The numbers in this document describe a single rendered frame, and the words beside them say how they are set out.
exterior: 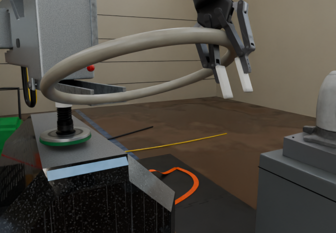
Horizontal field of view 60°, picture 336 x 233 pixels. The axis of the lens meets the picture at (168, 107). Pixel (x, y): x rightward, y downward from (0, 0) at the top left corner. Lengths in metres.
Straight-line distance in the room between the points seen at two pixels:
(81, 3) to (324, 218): 1.19
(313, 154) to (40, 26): 1.12
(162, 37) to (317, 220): 0.89
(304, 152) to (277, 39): 5.52
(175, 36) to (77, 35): 0.78
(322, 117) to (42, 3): 1.12
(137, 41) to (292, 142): 0.89
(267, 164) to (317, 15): 5.05
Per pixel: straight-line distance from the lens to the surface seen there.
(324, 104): 1.21
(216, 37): 0.58
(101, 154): 1.23
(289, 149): 1.27
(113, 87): 1.01
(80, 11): 1.28
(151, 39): 0.51
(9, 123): 3.16
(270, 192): 1.30
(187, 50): 7.55
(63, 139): 1.29
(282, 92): 6.56
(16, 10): 1.68
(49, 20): 1.24
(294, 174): 1.19
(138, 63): 6.94
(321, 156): 1.19
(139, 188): 1.21
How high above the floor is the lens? 1.22
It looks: 11 degrees down
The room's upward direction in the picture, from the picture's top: straight up
